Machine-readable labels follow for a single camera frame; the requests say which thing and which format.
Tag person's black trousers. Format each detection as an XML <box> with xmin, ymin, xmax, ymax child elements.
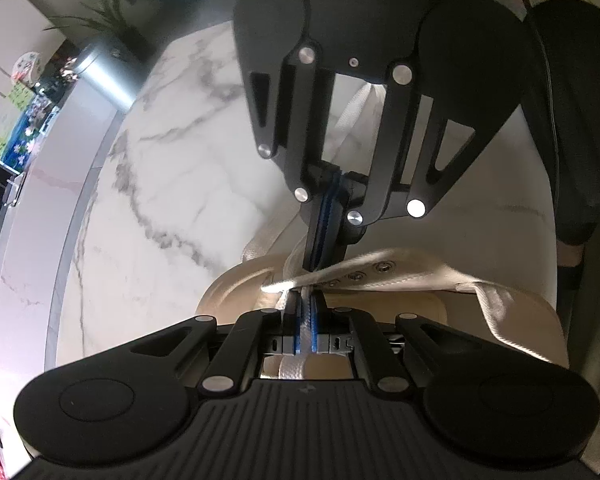
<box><xmin>522</xmin><ymin>0</ymin><xmax>600</xmax><ymax>247</ymax></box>

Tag beige canvas shoe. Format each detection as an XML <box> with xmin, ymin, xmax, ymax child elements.
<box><xmin>195</xmin><ymin>247</ymin><xmax>571</xmax><ymax>381</ymax></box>

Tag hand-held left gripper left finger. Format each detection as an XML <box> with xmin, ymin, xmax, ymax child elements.
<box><xmin>125</xmin><ymin>292</ymin><xmax>302</xmax><ymax>396</ymax></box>

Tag grey metal trash can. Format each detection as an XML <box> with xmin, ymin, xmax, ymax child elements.
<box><xmin>75</xmin><ymin>35</ymin><xmax>149</xmax><ymax>112</ymax></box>

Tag dark glass jar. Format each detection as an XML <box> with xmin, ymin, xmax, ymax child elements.
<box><xmin>32</xmin><ymin>67</ymin><xmax>66</xmax><ymax>102</ymax></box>

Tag flat white router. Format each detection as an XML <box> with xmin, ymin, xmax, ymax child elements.
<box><xmin>0</xmin><ymin>172</ymin><xmax>27</xmax><ymax>207</ymax></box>

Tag lotus pond painting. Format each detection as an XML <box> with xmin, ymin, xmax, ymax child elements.
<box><xmin>0</xmin><ymin>82</ymin><xmax>61</xmax><ymax>168</ymax></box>

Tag white marble television cabinet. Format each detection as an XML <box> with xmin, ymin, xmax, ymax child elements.
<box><xmin>0</xmin><ymin>45</ymin><xmax>133</xmax><ymax>466</ymax></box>

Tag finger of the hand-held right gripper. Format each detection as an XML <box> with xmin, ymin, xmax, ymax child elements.
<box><xmin>250</xmin><ymin>46</ymin><xmax>341</xmax><ymax>271</ymax></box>
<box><xmin>325</xmin><ymin>67</ymin><xmax>481</xmax><ymax>266</ymax></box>

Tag round paper fan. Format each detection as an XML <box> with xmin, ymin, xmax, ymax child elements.
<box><xmin>11</xmin><ymin>52</ymin><xmax>44</xmax><ymax>84</ymax></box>

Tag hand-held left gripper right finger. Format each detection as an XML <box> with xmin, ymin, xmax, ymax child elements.
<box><xmin>307</xmin><ymin>292</ymin><xmax>481</xmax><ymax>396</ymax></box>

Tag white shoelace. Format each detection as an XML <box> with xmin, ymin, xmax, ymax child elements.
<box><xmin>242</xmin><ymin>82</ymin><xmax>388</xmax><ymax>381</ymax></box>

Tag potted plant in black pot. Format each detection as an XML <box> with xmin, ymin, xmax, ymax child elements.
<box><xmin>42</xmin><ymin>0</ymin><xmax>152</xmax><ymax>56</ymax></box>

